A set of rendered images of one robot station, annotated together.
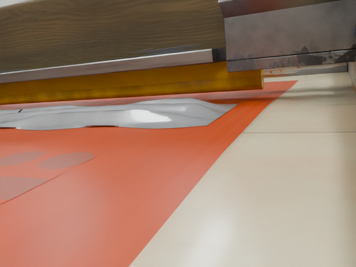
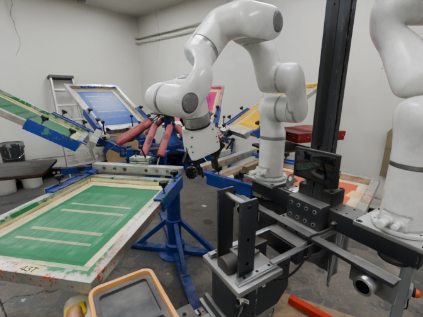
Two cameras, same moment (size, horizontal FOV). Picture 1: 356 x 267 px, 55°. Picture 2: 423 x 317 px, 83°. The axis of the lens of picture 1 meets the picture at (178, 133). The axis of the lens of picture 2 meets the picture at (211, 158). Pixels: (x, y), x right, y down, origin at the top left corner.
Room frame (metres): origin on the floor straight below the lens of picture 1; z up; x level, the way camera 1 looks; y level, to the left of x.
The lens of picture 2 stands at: (0.29, 1.57, 1.45)
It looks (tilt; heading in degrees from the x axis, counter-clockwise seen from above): 15 degrees down; 284
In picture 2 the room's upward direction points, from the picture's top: straight up
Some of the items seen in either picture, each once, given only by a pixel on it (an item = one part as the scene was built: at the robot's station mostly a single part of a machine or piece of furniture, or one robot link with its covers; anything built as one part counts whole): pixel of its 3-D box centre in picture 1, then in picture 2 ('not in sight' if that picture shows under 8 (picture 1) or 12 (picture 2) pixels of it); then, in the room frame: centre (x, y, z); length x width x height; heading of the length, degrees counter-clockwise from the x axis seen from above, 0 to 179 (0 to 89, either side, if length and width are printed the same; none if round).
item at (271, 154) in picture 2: not in sight; (268, 158); (0.30, 0.65, 1.21); 0.16 x 0.13 x 0.15; 47
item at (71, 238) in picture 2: not in sight; (107, 180); (1.05, 0.64, 1.05); 1.08 x 0.61 x 0.23; 94
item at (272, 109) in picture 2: not in sight; (276, 117); (0.28, 0.64, 1.37); 0.13 x 0.10 x 0.16; 146
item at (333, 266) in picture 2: not in sight; (342, 234); (-0.10, 0.32, 0.74); 0.45 x 0.03 x 0.43; 64
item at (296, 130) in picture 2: not in sight; (306, 133); (-0.05, -1.07, 1.06); 0.61 x 0.46 x 0.12; 34
